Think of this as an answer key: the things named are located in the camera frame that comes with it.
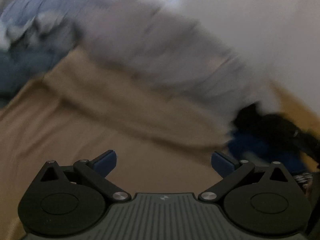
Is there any dark garment with white print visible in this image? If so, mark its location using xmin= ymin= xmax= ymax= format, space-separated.
xmin=292 ymin=172 xmax=314 ymax=189

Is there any blue garment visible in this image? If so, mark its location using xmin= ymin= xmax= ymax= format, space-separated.
xmin=225 ymin=127 xmax=308 ymax=174

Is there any black garment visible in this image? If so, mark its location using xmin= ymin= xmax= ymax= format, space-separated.
xmin=230 ymin=102 xmax=320 ymax=160

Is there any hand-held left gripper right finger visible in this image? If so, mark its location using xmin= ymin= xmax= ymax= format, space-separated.
xmin=199 ymin=151 xmax=292 ymax=202

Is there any grey-blue crumpled garment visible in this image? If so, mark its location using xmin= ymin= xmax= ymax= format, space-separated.
xmin=0 ymin=45 xmax=73 ymax=100

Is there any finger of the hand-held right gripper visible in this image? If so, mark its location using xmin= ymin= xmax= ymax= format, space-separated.
xmin=292 ymin=127 xmax=320 ymax=162

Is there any wooden headboard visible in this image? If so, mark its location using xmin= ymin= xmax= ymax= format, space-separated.
xmin=270 ymin=80 xmax=320 ymax=135

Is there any light blue printed quilt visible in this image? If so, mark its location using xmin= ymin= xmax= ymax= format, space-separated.
xmin=0 ymin=0 xmax=275 ymax=120

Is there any beige shirt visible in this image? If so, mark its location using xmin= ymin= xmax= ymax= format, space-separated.
xmin=0 ymin=47 xmax=235 ymax=240

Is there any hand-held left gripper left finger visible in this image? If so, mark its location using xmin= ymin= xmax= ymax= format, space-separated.
xmin=40 ymin=150 xmax=132 ymax=202

